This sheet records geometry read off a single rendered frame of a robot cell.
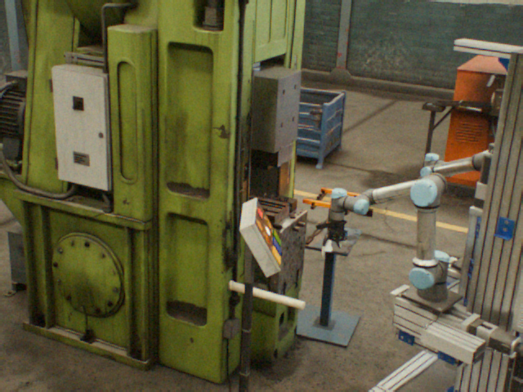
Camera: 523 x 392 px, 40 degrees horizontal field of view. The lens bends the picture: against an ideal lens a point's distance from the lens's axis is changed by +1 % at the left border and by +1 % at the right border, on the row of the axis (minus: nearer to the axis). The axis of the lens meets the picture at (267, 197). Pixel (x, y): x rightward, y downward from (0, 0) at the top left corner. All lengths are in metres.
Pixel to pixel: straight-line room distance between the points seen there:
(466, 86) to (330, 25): 5.09
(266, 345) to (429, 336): 1.18
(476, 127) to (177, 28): 4.27
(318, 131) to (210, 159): 4.12
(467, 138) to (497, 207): 3.89
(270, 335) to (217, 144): 1.27
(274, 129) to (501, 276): 1.35
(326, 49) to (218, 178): 8.54
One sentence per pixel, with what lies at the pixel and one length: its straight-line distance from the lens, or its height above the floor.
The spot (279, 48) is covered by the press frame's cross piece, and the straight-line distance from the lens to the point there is 4.04.
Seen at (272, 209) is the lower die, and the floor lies 0.99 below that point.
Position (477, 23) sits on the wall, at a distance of 11.38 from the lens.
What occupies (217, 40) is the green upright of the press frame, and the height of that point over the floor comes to 1.97.
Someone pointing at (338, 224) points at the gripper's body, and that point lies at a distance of 3.64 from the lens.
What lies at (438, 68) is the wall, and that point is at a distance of 11.58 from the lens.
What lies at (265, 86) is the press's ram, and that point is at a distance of 3.78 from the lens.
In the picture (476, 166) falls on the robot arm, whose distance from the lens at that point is 3.95.
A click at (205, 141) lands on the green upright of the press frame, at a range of 3.79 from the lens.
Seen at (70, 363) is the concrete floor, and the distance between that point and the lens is 4.57.
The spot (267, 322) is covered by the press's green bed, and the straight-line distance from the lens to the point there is 4.30.
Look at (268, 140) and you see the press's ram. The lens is 3.84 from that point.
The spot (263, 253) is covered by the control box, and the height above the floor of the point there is 1.05.
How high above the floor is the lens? 2.54
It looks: 21 degrees down
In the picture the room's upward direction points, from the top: 3 degrees clockwise
